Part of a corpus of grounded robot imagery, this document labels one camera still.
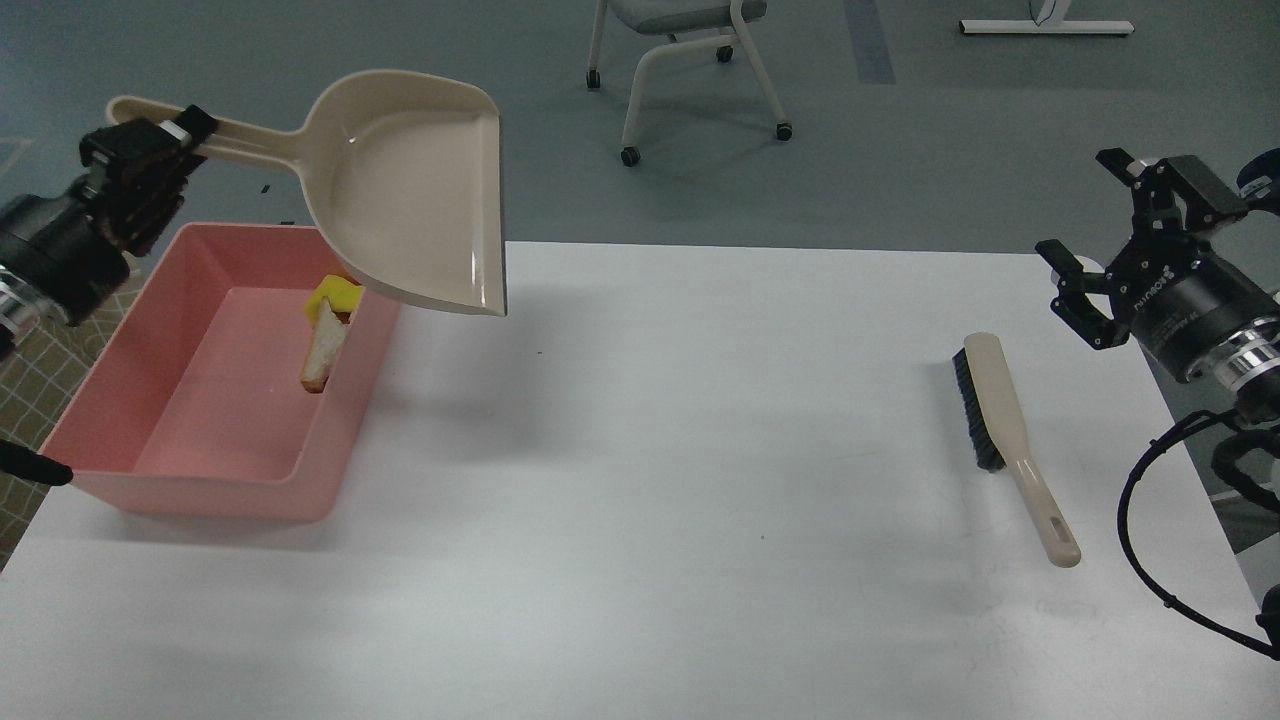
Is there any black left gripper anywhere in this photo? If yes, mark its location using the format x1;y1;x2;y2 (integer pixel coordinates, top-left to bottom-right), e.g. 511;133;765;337
1;105;219;327

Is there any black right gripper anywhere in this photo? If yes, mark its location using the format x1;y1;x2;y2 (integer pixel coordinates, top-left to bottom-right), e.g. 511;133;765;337
1036;149;1277;384

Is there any beige hand brush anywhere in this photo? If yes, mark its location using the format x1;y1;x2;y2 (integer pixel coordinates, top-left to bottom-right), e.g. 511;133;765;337
951;332;1082;568

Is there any yellow sponge piece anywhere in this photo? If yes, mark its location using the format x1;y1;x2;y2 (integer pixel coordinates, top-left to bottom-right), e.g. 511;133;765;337
303;274;364;325

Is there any beige plastic dustpan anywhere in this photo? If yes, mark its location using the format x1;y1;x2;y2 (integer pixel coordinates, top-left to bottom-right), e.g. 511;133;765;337
105;69;509;318

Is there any white bread slice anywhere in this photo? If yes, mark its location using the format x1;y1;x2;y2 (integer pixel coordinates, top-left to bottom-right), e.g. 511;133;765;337
300;297;348;395

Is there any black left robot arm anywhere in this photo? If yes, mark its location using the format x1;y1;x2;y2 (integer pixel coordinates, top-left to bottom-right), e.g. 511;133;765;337
1;106;218;360

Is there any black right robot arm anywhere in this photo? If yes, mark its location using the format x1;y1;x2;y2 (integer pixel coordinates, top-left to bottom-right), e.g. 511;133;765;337
1036;149;1279;659

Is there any pink plastic bin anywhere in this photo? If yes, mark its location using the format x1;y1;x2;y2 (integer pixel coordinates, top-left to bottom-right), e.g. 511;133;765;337
41;223;401;521

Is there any white desk leg base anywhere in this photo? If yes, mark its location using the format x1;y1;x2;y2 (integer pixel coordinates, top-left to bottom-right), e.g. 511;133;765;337
957;1;1135;37

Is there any checkered beige fabric seat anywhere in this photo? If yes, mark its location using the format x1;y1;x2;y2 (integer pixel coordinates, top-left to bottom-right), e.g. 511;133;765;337
1;268;145;568

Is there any white office chair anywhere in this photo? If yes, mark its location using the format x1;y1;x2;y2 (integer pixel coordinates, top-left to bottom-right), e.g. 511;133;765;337
586;0;794;167

